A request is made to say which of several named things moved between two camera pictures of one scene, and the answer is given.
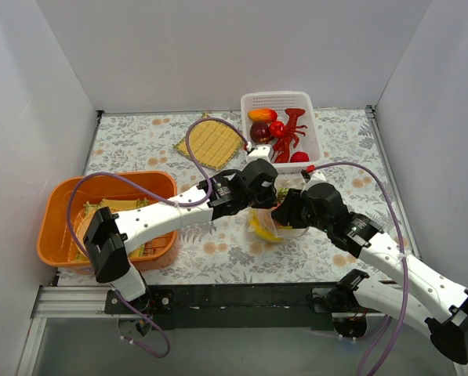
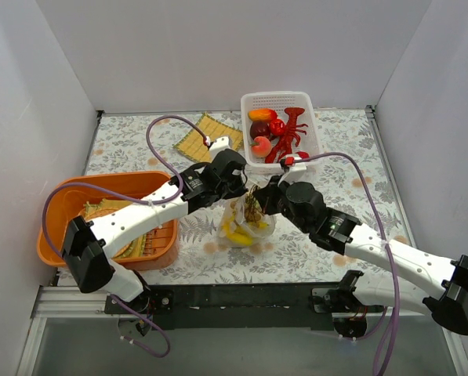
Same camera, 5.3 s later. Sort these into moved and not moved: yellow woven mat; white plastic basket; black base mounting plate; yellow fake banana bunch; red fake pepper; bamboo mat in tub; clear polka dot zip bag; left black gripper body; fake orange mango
Moved: left black gripper body; clear polka dot zip bag; yellow fake banana bunch
Not moved: fake orange mango; bamboo mat in tub; black base mounting plate; yellow woven mat; red fake pepper; white plastic basket
